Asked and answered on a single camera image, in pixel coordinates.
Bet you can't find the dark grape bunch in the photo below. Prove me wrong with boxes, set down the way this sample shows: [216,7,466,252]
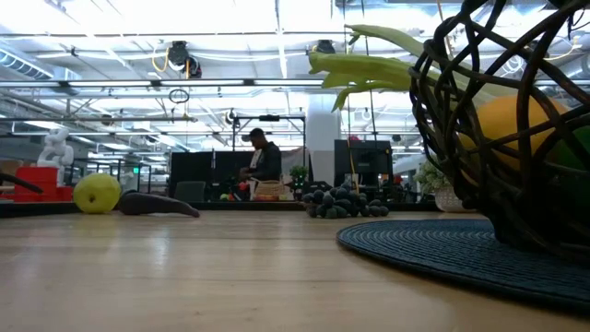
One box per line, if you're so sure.
[301,183,391,220]

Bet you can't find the green celery bunch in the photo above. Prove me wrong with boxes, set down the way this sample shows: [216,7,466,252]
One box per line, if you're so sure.
[307,23,513,113]

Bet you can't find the purple carrot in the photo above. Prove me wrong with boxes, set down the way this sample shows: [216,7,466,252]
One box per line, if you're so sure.
[118,189,202,219]

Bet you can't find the yellow green apple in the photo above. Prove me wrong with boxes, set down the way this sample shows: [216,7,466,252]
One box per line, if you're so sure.
[73,172,123,215]

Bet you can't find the yellow lemon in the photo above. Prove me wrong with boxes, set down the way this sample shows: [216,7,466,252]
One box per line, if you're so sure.
[458,94,571,172]

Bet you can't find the dark wicker basket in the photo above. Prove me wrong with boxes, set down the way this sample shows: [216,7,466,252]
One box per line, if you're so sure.
[407,0,590,265]

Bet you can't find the round green lime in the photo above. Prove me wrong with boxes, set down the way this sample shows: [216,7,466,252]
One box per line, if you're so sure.
[550,124,590,222]

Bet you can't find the light woven basket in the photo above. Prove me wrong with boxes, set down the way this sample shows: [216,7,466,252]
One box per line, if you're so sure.
[251,179,288,202]

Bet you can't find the small green potted plant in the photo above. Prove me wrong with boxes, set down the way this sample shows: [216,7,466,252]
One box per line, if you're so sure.
[289,165,310,195]

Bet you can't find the person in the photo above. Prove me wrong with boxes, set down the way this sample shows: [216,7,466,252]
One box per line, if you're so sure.
[238,127,284,183]

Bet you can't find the white column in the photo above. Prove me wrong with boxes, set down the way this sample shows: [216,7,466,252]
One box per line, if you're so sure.
[305,94,343,186]

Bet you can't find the black monitor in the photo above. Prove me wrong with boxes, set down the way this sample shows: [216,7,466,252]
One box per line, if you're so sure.
[333,138,395,176]

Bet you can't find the wide black screen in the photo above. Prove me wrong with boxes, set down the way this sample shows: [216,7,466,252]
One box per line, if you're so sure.
[170,150,254,202]

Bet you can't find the grey chair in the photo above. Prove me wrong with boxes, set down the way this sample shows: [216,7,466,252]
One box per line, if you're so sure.
[173,180,207,203]

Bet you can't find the pale green potted succulent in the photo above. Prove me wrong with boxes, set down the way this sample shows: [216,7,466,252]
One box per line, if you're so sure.
[412,159,467,214]

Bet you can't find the blue round woven placemat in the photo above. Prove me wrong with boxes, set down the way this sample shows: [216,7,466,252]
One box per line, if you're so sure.
[336,218,590,311]

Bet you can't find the red plastic bins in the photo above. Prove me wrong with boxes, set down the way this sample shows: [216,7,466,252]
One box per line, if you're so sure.
[0,166,75,203]

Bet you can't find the black metal table frame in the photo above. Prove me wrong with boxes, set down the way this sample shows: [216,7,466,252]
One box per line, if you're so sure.
[0,200,443,219]

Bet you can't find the black gantry frame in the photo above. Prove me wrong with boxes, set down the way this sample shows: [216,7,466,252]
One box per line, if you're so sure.
[231,113,308,156]

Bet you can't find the hanging black cable loop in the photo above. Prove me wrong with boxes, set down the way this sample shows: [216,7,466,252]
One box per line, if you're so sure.
[167,88,192,105]

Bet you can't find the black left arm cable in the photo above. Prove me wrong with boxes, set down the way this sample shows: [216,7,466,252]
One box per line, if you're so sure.
[0,172,45,196]

